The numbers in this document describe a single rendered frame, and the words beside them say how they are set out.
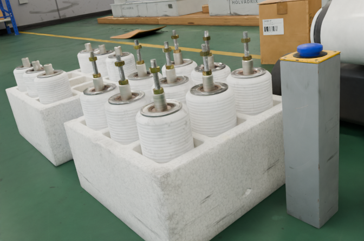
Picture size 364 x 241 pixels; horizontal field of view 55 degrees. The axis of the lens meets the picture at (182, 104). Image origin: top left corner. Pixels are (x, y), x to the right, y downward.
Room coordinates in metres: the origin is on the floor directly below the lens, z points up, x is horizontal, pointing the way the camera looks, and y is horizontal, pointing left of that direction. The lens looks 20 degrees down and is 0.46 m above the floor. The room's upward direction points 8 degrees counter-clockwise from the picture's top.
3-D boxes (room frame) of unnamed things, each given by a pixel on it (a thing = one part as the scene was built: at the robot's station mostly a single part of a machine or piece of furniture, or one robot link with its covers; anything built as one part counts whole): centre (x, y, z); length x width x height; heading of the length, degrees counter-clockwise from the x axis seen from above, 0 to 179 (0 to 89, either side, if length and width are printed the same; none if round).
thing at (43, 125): (1.18, 0.35, 0.09); 0.39 x 0.39 x 0.18; 36
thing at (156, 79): (0.58, 0.04, 0.30); 0.01 x 0.01 x 0.08
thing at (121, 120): (0.67, 0.11, 0.16); 0.10 x 0.10 x 0.18
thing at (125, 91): (0.67, 0.11, 0.26); 0.02 x 0.02 x 0.03
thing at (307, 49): (0.56, -0.22, 0.32); 0.04 x 0.04 x 0.02
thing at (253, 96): (0.72, -0.15, 0.16); 0.10 x 0.10 x 0.18
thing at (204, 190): (0.74, 0.01, 0.09); 0.39 x 0.39 x 0.18; 37
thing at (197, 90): (0.65, -0.06, 0.25); 0.08 x 0.08 x 0.01
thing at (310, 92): (0.56, -0.22, 0.16); 0.07 x 0.07 x 0.31; 37
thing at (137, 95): (0.67, 0.11, 0.25); 0.08 x 0.08 x 0.01
